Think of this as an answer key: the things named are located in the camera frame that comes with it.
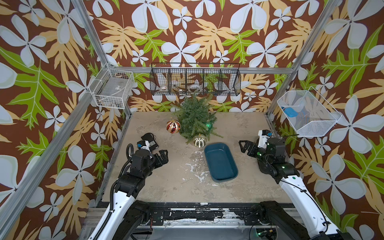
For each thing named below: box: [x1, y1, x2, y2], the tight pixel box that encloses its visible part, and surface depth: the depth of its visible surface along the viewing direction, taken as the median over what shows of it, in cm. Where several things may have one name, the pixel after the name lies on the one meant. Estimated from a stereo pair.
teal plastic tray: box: [204, 142, 239, 183], surface depth 95 cm
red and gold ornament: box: [166, 119, 181, 134], surface depth 75 cm
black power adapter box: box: [141, 132, 159, 151], surface depth 106 cm
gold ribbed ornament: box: [193, 133, 207, 148], surface depth 76 cm
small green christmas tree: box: [171, 92, 224, 144], surface depth 80 cm
